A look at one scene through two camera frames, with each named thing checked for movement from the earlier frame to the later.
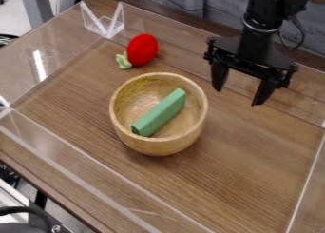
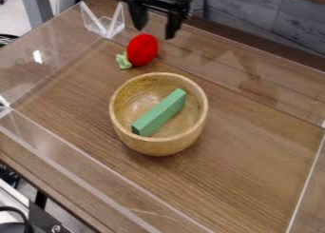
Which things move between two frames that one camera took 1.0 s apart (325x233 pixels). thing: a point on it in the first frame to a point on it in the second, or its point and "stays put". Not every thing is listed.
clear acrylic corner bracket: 106,26 stays put
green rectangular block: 161,114 stays put
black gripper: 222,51 to 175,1
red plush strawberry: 142,49 stays put
